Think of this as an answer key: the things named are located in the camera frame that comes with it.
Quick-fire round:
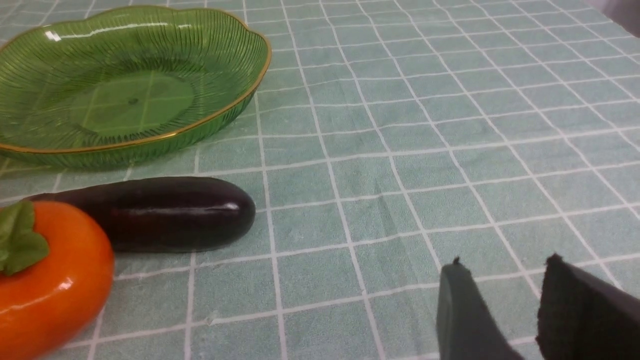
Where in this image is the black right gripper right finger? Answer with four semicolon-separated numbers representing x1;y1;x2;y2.
535;254;640;360

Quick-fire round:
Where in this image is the dark purple eggplant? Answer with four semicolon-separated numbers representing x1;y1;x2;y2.
28;177;256;253

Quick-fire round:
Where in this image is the green checkered tablecloth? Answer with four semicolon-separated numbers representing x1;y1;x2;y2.
1;0;640;360

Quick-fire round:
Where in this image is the orange persimmon with leaf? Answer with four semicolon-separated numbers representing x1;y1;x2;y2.
0;200;115;360

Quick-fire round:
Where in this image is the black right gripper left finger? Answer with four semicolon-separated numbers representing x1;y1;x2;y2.
436;257;523;360

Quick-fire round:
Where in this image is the green glass plate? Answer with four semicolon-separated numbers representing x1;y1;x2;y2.
0;5;272;169

